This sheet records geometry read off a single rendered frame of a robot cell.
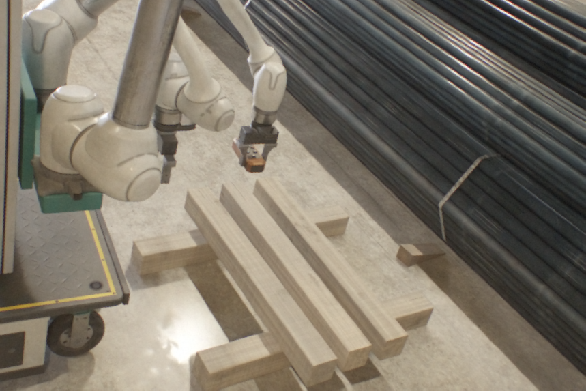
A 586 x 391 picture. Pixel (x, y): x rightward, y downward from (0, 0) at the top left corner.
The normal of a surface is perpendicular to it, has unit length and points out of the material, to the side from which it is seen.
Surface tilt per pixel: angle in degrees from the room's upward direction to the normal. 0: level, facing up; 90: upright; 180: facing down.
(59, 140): 84
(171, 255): 90
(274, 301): 0
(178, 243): 0
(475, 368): 0
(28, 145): 90
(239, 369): 90
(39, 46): 75
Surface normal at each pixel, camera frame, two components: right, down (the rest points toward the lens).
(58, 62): 0.78, 0.44
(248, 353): 0.22, -0.83
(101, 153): -0.51, 0.13
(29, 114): 0.40, 0.56
